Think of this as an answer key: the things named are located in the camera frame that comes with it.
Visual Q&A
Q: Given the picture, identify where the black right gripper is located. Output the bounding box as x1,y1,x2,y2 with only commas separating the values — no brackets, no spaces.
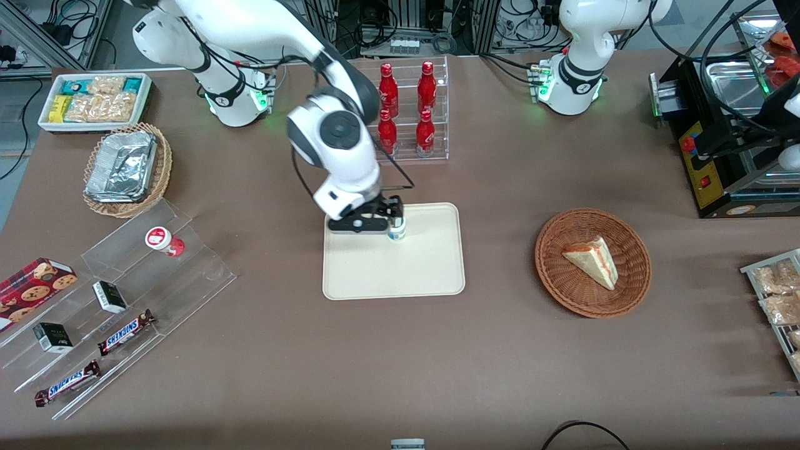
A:
326,196,404,234

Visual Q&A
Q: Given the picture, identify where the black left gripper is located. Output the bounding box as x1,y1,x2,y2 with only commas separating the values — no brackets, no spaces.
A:
753,75,800,135

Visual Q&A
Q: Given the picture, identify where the beige plastic tray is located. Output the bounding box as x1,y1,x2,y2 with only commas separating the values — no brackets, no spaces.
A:
322,202,466,301

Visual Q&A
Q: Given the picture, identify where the aluminium foil tray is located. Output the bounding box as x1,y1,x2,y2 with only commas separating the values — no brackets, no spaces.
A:
84,130,158,204

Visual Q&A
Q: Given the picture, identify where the steel pan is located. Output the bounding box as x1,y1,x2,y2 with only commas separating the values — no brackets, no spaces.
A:
704,59,771,121

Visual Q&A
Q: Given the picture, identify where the red cola bottle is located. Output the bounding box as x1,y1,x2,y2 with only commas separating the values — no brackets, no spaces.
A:
417,60,438,115
378,62,400,119
415,109,436,158
377,109,399,156

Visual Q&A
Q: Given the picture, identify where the black yellow food warmer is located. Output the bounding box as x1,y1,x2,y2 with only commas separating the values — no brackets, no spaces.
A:
649,55,800,219

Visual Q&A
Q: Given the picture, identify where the clear acrylic bottle rack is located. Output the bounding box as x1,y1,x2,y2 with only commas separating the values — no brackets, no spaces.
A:
347,56,450,165

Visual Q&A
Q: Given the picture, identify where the grey robot connector block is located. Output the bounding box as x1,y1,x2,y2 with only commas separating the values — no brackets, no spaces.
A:
527,61,554,103
250,67,278,116

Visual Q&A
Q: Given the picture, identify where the round brown wicker basket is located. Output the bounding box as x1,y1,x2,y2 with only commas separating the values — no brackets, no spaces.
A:
534,207,653,319

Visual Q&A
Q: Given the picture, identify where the wrapped sandwich wedge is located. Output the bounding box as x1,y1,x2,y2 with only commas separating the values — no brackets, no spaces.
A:
561,235,619,292

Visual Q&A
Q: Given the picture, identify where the clear acrylic tiered shelf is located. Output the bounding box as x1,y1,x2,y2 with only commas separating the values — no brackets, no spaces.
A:
0,199,239,421

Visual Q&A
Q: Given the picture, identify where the wicker basket with foil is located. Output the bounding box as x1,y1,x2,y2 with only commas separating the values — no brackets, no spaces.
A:
82,122,173,219

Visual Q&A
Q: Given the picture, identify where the red-capped yogurt bottle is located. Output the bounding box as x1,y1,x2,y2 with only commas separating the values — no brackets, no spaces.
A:
145,226,186,258

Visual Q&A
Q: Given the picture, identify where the snickers bar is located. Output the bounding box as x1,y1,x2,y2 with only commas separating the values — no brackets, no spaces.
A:
97,309,157,358
34,360,102,408

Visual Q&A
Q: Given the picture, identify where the small black box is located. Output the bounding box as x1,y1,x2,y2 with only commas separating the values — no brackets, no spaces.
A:
92,281,129,314
32,322,74,354

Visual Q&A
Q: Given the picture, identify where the large cracker bag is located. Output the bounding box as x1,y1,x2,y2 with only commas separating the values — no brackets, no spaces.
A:
64,91,138,124

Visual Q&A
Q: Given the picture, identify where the small cracker bag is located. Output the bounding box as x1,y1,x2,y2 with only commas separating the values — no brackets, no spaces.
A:
86,76,127,96

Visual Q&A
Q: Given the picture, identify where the white snack bin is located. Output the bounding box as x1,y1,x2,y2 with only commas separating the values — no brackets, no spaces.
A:
37,72,154,134

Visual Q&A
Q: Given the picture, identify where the red plaid cookie box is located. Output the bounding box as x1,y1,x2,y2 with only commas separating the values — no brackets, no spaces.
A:
0,257,79,333

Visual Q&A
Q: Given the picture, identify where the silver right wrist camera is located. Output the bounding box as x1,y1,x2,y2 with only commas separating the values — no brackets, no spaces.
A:
312,182,361,220

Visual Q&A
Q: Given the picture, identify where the steel wire shelf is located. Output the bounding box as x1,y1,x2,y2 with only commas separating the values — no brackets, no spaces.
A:
736,11,800,96

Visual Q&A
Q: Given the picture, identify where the grey wire rack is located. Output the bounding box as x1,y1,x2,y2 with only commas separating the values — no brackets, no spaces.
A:
740,248,800,383

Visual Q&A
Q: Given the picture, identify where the black floor cable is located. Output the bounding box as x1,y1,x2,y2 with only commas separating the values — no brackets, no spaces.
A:
540,421,633,450

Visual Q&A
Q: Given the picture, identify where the aluminium frame rack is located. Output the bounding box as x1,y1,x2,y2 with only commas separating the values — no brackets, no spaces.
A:
0,0,114,71

